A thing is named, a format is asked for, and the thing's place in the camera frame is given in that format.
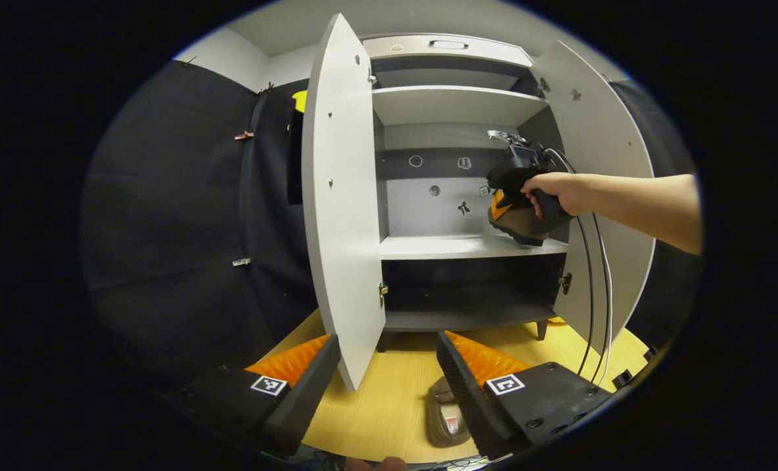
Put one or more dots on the silver spring clip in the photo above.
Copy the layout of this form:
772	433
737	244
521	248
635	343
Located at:
241	261

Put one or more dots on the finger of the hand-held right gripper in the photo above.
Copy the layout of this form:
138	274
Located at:
501	209

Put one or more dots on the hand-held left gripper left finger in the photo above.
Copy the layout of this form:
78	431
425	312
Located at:
307	399

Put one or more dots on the beige cabinet drawer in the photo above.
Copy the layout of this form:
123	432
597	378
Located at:
415	47

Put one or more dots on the white cabinet shelf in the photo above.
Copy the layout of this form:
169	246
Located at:
447	103
441	246

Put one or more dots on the white shoe cabinet door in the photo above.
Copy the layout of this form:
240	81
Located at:
611	137
343	196

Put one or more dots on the white shoe cabinet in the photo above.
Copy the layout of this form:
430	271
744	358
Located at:
441	209

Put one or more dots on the black backdrop cloth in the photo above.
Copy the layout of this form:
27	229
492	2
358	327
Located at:
179	216
663	124

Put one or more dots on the copper spring clip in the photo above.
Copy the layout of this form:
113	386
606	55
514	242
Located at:
244	135

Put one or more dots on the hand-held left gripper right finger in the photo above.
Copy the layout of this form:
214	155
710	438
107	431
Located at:
467	399

